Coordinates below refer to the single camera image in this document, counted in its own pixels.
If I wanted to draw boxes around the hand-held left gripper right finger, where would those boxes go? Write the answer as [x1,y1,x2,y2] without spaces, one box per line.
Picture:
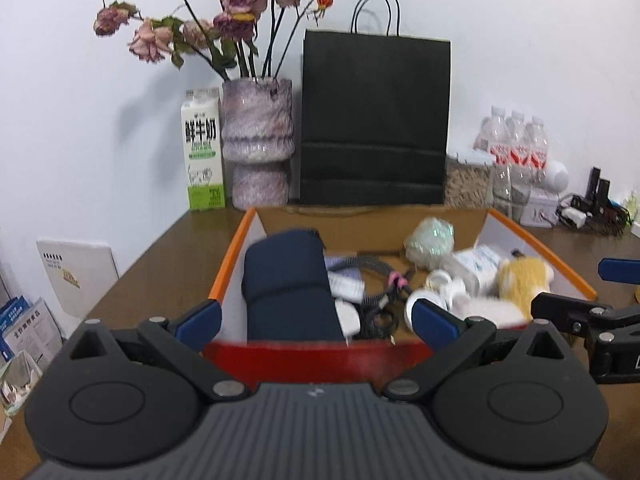
[382,298,566,403]

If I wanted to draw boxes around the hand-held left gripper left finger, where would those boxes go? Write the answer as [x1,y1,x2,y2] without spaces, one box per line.
[69,300,251,402]

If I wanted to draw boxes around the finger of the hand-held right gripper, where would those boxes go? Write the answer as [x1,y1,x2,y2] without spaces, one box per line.
[531,292,640,348]
[598,258,640,284]

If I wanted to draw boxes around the white round cap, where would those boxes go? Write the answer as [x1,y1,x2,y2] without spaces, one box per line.
[404,289,449,333]

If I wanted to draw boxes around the white round plastic object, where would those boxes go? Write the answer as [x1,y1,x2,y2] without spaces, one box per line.
[425,269,469,312]

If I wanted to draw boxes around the white and yellow plush alpaca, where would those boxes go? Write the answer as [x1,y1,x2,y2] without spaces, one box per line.
[450,255,556,330]

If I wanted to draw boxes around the black usb cable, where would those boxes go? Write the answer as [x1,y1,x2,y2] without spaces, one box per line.
[359,304,397,342]

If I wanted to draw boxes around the clear crinkled plastic bag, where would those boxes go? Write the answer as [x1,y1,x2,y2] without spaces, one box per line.
[403,217,455,269]

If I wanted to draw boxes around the black braided cable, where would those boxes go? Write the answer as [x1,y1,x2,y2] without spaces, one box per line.
[325,254,417,311]

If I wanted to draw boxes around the navy zip case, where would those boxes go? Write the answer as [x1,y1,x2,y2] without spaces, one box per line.
[241,229,347,342]

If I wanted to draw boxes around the red cardboard box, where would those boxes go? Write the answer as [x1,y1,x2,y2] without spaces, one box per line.
[202,205,599,377]

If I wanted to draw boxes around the wooden desk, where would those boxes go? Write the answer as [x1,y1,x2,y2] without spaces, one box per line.
[0,207,640,480]

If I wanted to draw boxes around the black upright device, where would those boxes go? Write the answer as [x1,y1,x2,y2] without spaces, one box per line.
[585,166,612,211]

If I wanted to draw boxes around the white tin box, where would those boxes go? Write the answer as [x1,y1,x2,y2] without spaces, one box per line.
[520,187,561,227]

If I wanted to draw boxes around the white round speaker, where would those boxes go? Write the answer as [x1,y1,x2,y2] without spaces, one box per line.
[542,160,570,192]

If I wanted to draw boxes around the clear container of nuts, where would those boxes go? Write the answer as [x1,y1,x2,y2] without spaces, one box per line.
[444,152,496,209]

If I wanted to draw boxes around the white and green milk carton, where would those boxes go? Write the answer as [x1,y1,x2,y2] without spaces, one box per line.
[180,87,225,212]

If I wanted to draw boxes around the blue and white brochures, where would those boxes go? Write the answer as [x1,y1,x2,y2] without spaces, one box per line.
[0,297,64,362]

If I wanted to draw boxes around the pink marbled vase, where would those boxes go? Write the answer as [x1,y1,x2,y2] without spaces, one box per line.
[221,77,295,211]

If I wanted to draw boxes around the cardboard box with papers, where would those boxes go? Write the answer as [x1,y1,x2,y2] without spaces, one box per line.
[0,351,44,433]

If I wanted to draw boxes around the black paper bag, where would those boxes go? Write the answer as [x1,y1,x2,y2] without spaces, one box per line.
[299,0,452,207]

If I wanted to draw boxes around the black cable tangle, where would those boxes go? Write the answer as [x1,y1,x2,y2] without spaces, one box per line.
[555,192,632,237]

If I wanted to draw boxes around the white wall panel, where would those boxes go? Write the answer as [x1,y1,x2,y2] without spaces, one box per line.
[36,239,120,319]

